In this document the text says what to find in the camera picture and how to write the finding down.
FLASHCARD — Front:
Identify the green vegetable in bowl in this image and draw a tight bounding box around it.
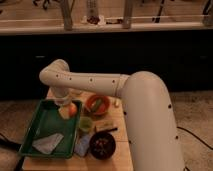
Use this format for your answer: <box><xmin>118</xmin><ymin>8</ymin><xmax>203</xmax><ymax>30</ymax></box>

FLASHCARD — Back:
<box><xmin>91</xmin><ymin>98</ymin><xmax>102</xmax><ymax>112</ymax></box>

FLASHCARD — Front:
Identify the black floor cable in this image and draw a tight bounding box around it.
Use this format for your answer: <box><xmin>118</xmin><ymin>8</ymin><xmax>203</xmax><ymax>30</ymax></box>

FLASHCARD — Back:
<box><xmin>176</xmin><ymin>125</ymin><xmax>213</xmax><ymax>151</ymax></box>

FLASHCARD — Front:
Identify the orange bowl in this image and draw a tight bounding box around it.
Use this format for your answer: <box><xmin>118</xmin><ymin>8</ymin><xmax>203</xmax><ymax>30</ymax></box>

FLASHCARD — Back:
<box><xmin>84</xmin><ymin>94</ymin><xmax>110</xmax><ymax>116</ymax></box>

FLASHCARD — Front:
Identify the wooden brush block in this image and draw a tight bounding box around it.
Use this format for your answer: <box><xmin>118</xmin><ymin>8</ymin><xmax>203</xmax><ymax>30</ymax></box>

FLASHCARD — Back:
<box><xmin>95</xmin><ymin>121</ymin><xmax>118</xmax><ymax>132</ymax></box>

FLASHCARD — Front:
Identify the small green cup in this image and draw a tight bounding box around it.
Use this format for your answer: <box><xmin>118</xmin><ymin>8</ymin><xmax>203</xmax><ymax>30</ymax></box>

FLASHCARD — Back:
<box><xmin>79</xmin><ymin>117</ymin><xmax>93</xmax><ymax>132</ymax></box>

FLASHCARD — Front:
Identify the orange red apple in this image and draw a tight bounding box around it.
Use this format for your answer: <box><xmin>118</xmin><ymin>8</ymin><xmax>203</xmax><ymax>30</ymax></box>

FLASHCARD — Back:
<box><xmin>68</xmin><ymin>103</ymin><xmax>77</xmax><ymax>117</ymax></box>

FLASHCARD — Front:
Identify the dark bowl with nuts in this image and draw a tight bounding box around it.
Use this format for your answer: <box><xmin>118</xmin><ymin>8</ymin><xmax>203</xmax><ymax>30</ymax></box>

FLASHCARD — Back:
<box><xmin>89</xmin><ymin>132</ymin><xmax>116</xmax><ymax>160</ymax></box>

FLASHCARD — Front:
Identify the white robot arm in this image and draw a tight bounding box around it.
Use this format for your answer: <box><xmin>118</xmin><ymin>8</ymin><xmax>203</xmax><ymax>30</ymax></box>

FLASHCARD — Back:
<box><xmin>39</xmin><ymin>59</ymin><xmax>185</xmax><ymax>171</ymax></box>

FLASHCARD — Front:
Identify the light blue sponge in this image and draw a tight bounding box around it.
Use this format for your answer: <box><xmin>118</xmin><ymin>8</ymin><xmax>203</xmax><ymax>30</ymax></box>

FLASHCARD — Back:
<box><xmin>74</xmin><ymin>134</ymin><xmax>91</xmax><ymax>157</ymax></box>

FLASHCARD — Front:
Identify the green plastic tray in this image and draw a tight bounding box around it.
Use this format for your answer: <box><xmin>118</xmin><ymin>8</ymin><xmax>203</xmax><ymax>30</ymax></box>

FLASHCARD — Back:
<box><xmin>19</xmin><ymin>100</ymin><xmax>82</xmax><ymax>159</ymax></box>

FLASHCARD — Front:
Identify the white cloth in tray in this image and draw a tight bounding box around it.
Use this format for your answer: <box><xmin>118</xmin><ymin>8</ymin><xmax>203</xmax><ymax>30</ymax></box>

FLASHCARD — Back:
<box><xmin>32</xmin><ymin>133</ymin><xmax>64</xmax><ymax>154</ymax></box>

